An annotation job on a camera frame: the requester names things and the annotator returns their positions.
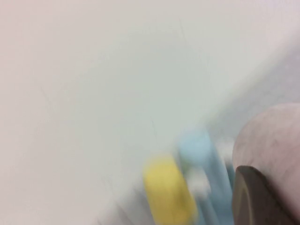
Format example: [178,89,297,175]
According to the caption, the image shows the blue cup stand tray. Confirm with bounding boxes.
[187,138,236,225]

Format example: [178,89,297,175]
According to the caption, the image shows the light blue cup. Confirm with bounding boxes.
[178,130,214,165]

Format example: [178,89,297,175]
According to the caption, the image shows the pink marbled cup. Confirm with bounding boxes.
[232,103,300,225]

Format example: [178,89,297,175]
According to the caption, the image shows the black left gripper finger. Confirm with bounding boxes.
[231,165,293,225]

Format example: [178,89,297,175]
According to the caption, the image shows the yellow cup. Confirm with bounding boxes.
[142,154,199,225]

